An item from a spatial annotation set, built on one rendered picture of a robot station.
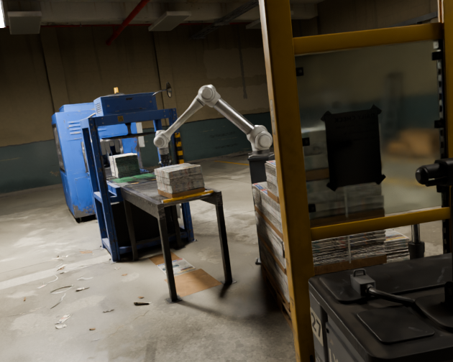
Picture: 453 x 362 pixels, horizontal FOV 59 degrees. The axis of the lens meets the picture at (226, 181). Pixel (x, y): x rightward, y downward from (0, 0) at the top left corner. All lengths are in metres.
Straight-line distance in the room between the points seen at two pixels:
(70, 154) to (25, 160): 5.19
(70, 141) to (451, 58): 5.69
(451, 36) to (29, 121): 10.84
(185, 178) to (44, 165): 8.81
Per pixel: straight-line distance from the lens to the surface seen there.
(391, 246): 2.49
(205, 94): 3.35
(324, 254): 2.01
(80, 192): 6.71
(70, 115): 6.66
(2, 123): 11.79
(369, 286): 1.38
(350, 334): 1.23
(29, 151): 11.77
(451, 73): 1.77
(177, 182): 3.19
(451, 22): 1.79
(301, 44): 1.54
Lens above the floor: 1.41
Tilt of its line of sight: 9 degrees down
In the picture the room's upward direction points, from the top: 7 degrees counter-clockwise
